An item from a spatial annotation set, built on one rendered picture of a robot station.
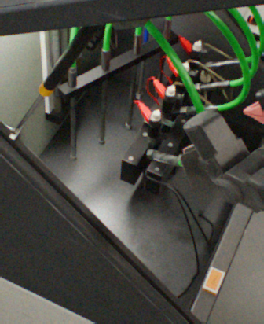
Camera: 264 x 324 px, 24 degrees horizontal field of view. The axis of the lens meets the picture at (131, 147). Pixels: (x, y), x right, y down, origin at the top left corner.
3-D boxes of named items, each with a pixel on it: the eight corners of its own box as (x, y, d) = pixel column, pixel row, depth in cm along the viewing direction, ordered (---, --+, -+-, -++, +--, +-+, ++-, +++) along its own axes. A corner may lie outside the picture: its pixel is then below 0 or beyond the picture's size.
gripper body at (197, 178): (177, 154, 104) (188, 162, 96) (231, 130, 105) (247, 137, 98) (189, 189, 105) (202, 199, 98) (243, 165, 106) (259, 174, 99)
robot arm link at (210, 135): (240, 208, 86) (286, 173, 88) (200, 138, 83) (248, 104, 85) (203, 195, 97) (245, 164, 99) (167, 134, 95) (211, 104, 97)
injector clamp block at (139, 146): (155, 211, 148) (162, 175, 136) (118, 196, 150) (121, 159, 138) (205, 116, 168) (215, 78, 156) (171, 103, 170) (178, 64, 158)
